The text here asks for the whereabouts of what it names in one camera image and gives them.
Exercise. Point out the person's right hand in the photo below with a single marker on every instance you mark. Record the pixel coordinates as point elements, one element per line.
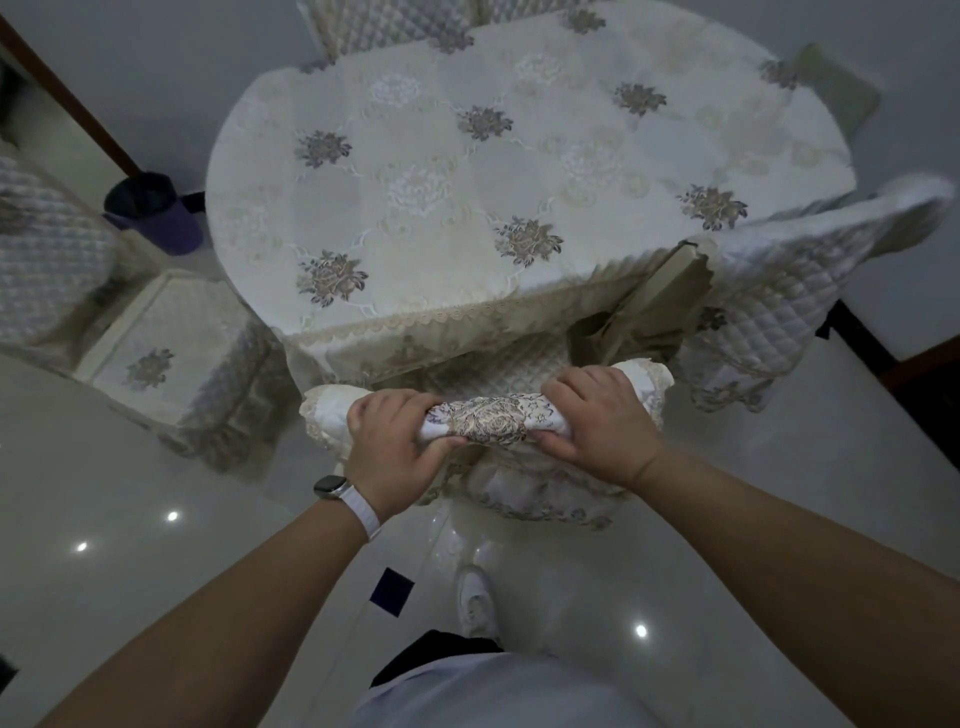
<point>607,427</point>

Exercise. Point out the person's left hand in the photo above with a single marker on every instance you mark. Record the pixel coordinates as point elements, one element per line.
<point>390,457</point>

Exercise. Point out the cream quilted cover chair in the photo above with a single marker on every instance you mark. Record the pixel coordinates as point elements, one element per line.
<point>787,277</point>
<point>390,22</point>
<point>487,420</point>
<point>180,352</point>
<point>532,6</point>

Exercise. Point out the person's left forearm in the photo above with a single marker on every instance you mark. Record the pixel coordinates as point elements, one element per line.
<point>210,630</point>

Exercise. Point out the person's right forearm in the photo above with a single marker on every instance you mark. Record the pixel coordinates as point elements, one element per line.
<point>810,570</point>

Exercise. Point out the black purple waste bin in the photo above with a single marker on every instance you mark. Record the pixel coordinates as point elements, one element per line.
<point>154,210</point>

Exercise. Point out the smartwatch with white band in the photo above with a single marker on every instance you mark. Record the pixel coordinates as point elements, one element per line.
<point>352,502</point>

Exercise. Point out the white left sneaker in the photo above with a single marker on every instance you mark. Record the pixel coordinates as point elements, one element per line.
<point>476,600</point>

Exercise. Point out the black trousers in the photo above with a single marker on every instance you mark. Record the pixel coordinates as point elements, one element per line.
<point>435,649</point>

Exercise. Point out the black baseboard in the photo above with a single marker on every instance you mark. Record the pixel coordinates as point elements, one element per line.
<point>855,334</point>

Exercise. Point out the white shirt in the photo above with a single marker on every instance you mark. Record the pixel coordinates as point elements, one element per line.
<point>502,697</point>

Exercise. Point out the table with cream floral tablecloth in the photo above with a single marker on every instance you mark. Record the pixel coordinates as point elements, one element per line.
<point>487,165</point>

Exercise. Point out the brown wooden door frame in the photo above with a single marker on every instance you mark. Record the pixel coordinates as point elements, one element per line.
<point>919,360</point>

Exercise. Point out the beige wall panel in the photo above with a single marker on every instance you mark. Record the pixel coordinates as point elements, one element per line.
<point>836,90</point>

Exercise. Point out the brown doorway frame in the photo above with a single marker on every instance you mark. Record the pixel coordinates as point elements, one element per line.
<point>67,94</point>

